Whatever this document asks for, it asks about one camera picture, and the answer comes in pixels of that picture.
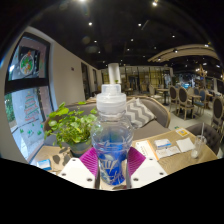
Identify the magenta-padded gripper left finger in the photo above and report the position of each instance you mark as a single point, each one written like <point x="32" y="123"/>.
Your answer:
<point x="88" y="160"/>

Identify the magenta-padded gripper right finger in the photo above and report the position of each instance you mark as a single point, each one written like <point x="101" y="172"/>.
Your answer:
<point x="136" y="160"/>

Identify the clear bottle with blue label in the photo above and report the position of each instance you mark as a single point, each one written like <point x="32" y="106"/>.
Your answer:
<point x="111" y="146"/>

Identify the white book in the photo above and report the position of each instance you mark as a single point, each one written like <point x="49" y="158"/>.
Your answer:
<point x="144" y="149"/>

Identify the blue and white card pack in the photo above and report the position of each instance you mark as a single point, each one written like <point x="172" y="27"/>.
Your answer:
<point x="162" y="143"/>

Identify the green potted plant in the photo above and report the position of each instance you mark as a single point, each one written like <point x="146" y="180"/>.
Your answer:
<point x="71" y="128"/>

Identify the blue and white small box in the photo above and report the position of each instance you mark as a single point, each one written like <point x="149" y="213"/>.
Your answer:
<point x="44" y="164"/>

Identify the grey chevron pillow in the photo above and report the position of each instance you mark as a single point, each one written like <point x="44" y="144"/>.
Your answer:
<point x="140" y="113"/>

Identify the white paper napkin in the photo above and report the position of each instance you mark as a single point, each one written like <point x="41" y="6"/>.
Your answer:
<point x="185" y="145"/>

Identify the yellow card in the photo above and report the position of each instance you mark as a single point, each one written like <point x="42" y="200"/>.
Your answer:
<point x="182" y="132"/>

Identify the group of dining chairs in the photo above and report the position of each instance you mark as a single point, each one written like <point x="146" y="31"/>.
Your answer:
<point x="183" y="100"/>

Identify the grey tufted chair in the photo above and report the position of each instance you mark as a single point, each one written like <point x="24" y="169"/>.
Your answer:
<point x="208" y="133"/>

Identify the window with festive decals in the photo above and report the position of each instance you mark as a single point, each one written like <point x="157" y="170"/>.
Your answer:
<point x="26" y="110"/>

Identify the white round column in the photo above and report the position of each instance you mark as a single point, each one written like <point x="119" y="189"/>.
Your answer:
<point x="114" y="73"/>

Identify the group of ceiling lights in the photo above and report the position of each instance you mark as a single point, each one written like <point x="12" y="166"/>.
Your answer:
<point x="90" y="24"/>

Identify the grey sofa with wooden frame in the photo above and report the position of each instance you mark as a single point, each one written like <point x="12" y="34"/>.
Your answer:
<point x="160" y="113"/>

